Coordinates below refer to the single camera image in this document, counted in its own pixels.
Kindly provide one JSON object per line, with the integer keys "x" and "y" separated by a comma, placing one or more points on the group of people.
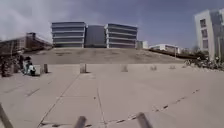
{"x": 27, "y": 67}

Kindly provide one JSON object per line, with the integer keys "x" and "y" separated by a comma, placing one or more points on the bare earth embankment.
{"x": 100, "y": 56}

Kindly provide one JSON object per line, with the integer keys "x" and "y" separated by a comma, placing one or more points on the grey striped building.
{"x": 68, "y": 35}

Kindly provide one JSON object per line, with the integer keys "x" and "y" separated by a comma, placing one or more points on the row of concrete bollards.
{"x": 83, "y": 68}

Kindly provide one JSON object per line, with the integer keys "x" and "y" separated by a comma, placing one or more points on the row of parked bicycles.
{"x": 205, "y": 63}

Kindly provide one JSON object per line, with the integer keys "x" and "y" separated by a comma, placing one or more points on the low brown building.
{"x": 26, "y": 42}

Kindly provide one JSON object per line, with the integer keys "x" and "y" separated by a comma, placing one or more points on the grey concrete slab pavement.
{"x": 110, "y": 96}

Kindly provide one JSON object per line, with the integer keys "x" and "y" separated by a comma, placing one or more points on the low white building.
{"x": 165, "y": 48}

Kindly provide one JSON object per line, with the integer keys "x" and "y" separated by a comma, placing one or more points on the tall white building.
{"x": 208, "y": 33}

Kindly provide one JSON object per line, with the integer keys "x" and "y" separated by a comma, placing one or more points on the robot's own part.
{"x": 143, "y": 120}
{"x": 80, "y": 122}

